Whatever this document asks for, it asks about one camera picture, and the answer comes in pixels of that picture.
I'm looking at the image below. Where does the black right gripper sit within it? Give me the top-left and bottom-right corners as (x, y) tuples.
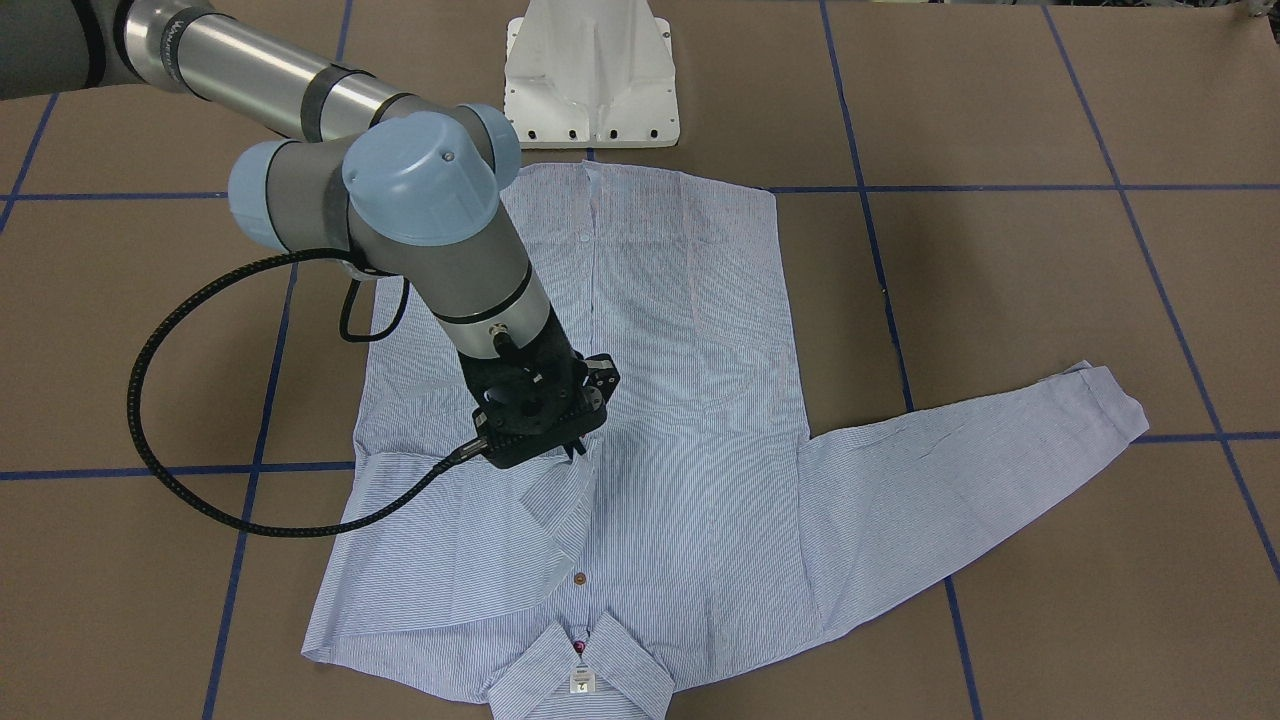
(460, 311), (621, 469)

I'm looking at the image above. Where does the light blue striped shirt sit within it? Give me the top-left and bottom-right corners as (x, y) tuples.
(302, 161), (1149, 719)

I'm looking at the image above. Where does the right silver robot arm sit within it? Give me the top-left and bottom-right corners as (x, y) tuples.
(3, 1), (618, 469)

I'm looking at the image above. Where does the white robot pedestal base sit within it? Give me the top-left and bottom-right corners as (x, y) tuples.
(504, 1), (682, 150)

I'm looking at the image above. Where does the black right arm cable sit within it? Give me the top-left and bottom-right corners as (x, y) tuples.
(125, 249), (492, 539)

